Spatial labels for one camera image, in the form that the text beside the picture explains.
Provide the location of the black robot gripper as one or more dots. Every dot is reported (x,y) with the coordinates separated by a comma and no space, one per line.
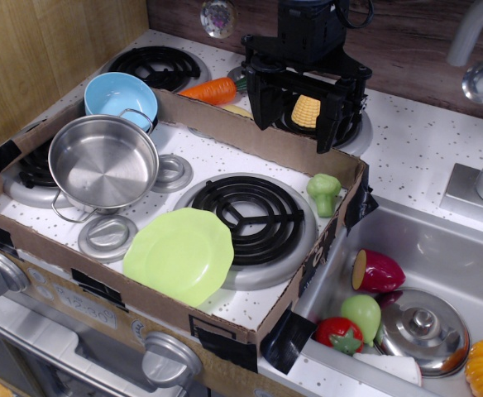
(307,52)

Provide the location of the green toy broccoli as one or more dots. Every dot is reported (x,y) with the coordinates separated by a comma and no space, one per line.
(324,189)

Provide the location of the silver steel pot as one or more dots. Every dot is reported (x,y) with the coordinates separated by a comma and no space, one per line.
(103,163)

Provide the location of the silver pot lid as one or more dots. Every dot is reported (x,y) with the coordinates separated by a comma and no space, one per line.
(417,324)

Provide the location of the yellow toy corn cob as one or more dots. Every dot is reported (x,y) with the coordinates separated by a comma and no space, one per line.
(306,111)

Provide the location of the back right black burner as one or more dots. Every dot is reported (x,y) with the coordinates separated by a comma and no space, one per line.
(347,131)

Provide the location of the black burner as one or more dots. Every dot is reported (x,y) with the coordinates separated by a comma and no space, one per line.
(347,131)
(264,219)
(161,67)
(35,169)

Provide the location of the orange toy carrot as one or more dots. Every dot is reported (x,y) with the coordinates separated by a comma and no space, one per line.
(217,91)

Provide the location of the front right black burner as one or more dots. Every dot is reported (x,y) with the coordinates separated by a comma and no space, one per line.
(264,219)

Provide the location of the back left black burner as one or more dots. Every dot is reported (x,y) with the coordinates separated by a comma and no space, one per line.
(161,67)

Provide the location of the silver stove knob upper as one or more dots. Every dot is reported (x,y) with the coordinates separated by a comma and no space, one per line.
(175,173)

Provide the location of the silver stove knob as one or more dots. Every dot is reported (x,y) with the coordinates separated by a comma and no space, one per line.
(175,173)
(107,238)

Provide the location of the light blue bowl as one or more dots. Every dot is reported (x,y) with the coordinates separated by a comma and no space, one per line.
(123,95)

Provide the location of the red half toy fruit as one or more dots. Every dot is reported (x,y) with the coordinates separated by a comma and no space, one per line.
(374,272)

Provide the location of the light green plastic plate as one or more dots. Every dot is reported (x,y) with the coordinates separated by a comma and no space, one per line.
(184,254)

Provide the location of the grey toy faucet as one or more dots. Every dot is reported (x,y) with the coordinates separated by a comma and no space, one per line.
(466,35)

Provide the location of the stainless steel sink basin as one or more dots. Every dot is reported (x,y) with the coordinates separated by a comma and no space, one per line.
(437,256)

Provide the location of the green toy pear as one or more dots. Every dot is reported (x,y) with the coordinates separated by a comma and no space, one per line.
(363,311)

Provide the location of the red toy tomato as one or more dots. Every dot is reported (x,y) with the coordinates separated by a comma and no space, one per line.
(341,334)

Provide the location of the brown cardboard fence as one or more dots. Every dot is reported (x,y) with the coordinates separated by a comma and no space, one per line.
(229,324)

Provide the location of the silver stove knob lower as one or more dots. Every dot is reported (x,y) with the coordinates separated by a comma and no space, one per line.
(107,238)

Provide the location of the front left black burner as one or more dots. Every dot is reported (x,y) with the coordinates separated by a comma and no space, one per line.
(35,169)

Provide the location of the silver oven knob right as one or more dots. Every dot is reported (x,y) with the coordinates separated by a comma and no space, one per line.
(167,362)

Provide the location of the silver oven door handle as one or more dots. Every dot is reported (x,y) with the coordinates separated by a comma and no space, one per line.
(55,344)

